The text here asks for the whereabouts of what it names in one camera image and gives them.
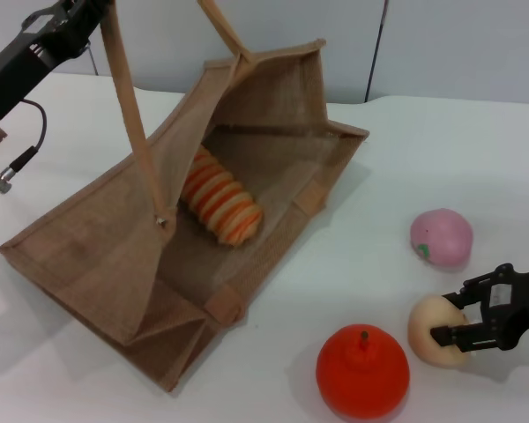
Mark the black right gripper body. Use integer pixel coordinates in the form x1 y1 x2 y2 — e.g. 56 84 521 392
480 263 529 353

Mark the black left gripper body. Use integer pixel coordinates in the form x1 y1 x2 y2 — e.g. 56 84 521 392
0 0 115 122

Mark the brown burlap handbag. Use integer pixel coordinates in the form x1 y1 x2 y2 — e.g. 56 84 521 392
0 0 370 394

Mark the orange striped bread roll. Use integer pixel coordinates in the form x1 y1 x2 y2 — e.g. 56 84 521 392
179 147 265 247

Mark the pink peach bun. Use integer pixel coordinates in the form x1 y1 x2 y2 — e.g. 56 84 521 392
409 206 474 268

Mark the red orange toy fruit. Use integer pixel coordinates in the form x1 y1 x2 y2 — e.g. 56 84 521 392
316 323 411 418

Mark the thin dark wall cable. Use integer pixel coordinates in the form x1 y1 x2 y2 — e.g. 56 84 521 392
363 0 391 105
86 40 100 77

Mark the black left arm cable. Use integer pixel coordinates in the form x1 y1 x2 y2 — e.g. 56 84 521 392
0 100 48 195

